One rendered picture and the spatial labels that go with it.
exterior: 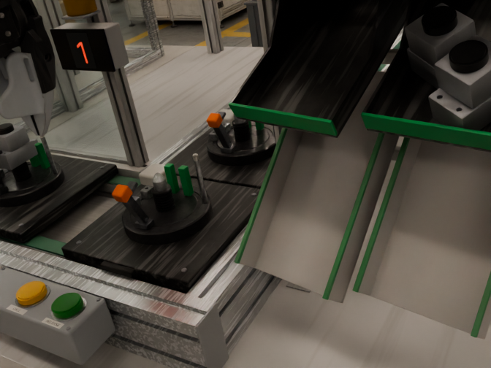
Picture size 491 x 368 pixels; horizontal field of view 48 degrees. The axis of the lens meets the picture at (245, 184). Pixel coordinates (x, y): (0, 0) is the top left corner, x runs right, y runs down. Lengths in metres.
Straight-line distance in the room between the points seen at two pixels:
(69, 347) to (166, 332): 0.13
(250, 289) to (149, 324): 0.15
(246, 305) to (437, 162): 0.33
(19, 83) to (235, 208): 0.42
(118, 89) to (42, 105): 0.45
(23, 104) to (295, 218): 0.34
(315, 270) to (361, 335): 0.16
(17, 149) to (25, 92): 0.50
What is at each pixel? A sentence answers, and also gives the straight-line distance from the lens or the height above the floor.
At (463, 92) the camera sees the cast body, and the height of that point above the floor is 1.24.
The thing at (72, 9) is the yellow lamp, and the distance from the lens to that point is 0.96.
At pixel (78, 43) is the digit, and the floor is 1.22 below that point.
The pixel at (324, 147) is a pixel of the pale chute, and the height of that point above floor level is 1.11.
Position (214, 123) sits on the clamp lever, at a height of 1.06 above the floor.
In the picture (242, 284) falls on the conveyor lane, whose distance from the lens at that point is 0.78.
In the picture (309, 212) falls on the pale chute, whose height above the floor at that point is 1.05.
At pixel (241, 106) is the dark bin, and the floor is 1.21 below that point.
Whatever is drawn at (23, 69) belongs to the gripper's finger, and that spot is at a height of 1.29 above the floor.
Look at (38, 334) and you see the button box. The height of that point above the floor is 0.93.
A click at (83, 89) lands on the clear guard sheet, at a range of 1.10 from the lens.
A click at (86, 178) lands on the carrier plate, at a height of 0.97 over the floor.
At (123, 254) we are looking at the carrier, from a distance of 0.83.
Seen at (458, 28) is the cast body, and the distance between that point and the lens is 0.54.
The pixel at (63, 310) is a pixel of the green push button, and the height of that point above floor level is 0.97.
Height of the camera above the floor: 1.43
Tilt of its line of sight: 30 degrees down
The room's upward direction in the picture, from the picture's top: 10 degrees counter-clockwise
